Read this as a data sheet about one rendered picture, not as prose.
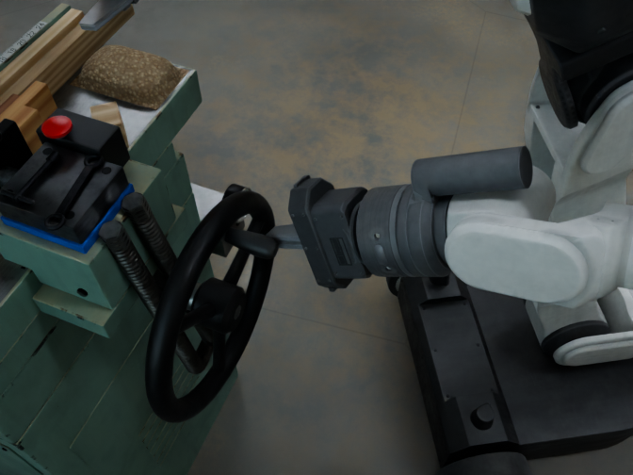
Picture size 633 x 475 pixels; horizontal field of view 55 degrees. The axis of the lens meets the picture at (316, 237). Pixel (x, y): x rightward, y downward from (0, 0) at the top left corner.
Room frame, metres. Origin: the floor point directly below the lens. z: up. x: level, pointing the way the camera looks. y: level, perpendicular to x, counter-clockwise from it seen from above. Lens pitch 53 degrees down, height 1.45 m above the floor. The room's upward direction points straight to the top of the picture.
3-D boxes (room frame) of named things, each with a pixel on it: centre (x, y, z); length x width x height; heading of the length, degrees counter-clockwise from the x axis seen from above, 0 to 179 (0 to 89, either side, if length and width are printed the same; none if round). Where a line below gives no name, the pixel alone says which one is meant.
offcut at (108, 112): (0.57, 0.26, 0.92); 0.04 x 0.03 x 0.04; 20
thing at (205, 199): (0.69, 0.20, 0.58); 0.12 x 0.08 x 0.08; 68
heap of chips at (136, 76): (0.69, 0.26, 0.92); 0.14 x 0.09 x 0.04; 68
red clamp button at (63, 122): (0.46, 0.27, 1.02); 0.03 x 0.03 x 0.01
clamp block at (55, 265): (0.42, 0.26, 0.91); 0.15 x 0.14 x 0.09; 158
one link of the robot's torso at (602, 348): (0.66, -0.59, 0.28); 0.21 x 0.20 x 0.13; 98
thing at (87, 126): (0.43, 0.25, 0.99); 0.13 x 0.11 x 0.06; 158
